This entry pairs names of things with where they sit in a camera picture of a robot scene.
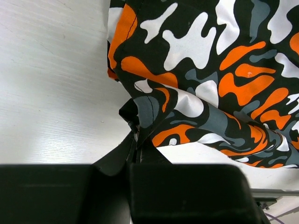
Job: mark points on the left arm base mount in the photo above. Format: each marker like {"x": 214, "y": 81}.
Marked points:
{"x": 265, "y": 203}

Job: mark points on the orange camouflage shorts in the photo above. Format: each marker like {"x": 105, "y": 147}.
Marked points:
{"x": 222, "y": 73}

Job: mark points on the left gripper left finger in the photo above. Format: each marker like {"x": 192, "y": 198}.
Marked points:
{"x": 95, "y": 193}

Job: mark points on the aluminium front rail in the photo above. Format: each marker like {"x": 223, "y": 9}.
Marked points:
{"x": 273, "y": 193}

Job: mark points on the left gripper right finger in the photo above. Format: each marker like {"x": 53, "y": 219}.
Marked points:
{"x": 164, "y": 193}

